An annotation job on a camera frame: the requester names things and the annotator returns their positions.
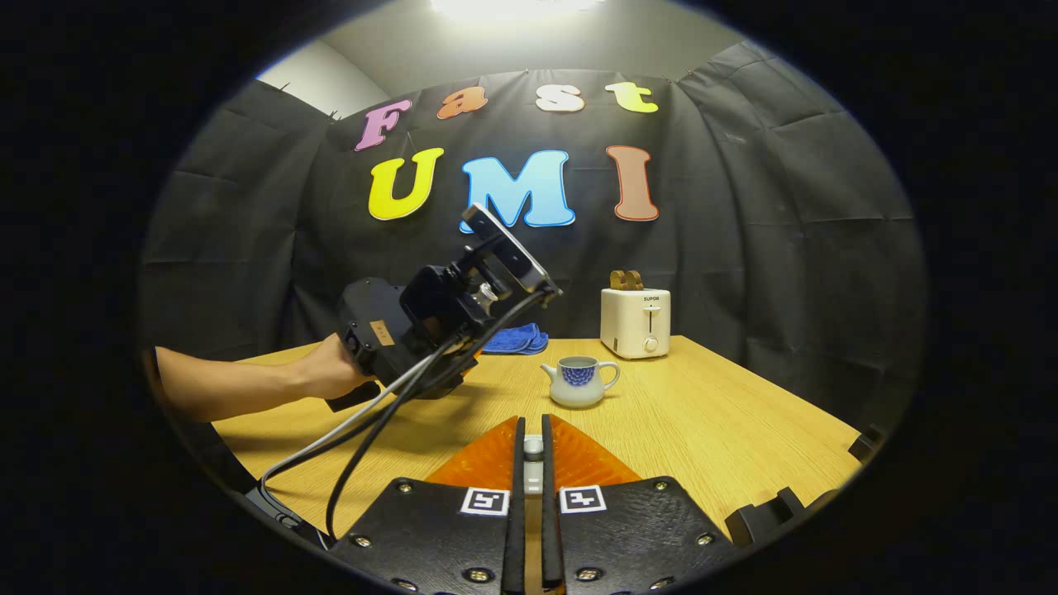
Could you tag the ceiling light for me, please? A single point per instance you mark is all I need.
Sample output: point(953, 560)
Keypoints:
point(512, 8)

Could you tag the black backdrop cloth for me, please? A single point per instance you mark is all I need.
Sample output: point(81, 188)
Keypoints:
point(744, 207)

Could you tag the black chair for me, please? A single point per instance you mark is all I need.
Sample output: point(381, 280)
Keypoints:
point(865, 445)

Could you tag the white blue-patterned teacup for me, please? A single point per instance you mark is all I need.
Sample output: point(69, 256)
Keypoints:
point(579, 384)

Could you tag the white toaster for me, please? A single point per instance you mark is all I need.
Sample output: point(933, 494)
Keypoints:
point(635, 322)

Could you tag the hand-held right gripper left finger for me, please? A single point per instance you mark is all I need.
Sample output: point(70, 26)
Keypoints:
point(517, 529)

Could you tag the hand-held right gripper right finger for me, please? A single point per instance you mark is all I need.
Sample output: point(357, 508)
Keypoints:
point(551, 529)

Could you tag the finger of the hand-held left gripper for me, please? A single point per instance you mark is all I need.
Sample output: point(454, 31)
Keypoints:
point(467, 370)

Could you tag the blue folded towel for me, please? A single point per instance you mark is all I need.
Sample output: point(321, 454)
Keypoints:
point(517, 339)

